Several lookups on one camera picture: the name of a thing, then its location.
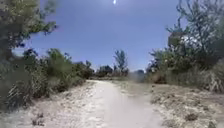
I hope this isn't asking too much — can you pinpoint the slender green tree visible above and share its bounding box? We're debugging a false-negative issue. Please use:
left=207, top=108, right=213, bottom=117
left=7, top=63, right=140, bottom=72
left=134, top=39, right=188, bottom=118
left=113, top=49, right=130, bottom=76

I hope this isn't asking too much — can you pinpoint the pale dirt path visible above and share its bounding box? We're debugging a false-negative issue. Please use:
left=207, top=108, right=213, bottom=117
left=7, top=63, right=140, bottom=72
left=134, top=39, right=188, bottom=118
left=0, top=79, right=168, bottom=128

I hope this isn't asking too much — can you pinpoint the dry grass verge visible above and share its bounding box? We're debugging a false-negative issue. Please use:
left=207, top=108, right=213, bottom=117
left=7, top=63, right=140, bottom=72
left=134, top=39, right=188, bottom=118
left=113, top=79, right=224, bottom=128

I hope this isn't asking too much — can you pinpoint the row of trees and bushes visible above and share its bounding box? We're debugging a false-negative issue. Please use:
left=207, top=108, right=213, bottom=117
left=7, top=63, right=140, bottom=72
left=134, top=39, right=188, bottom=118
left=145, top=0, right=224, bottom=94

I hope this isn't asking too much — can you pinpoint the row of green trees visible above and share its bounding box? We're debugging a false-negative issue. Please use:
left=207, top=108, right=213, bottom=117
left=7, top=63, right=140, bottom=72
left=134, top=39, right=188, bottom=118
left=0, top=0, right=97, bottom=113

